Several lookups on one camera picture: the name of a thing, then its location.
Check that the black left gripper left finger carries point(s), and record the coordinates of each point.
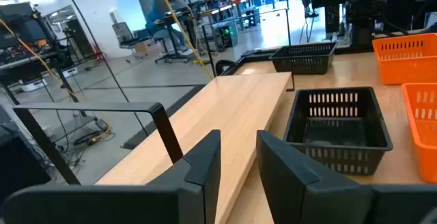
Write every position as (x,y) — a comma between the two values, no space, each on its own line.
(191,196)

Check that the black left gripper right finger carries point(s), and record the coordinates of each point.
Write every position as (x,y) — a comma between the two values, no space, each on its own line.
(300,196)

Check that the black plastic basket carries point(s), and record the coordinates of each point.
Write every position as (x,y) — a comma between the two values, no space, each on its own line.
(300,61)
(338,132)

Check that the orange plastic basket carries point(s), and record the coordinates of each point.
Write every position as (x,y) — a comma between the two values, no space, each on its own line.
(423,138)
(406,67)

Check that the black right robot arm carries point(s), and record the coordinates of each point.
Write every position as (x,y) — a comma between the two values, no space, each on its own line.
(365,12)

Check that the computer with green light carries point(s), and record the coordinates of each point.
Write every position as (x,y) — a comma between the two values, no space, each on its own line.
(226,34)

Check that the seated person at desk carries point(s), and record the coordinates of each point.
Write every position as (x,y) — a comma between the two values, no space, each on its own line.
(164,29)

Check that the grey office chair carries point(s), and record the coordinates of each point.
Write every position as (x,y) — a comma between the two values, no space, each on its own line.
(124,36)

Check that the black equipment workstation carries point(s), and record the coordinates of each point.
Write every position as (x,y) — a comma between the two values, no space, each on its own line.
(24,36)

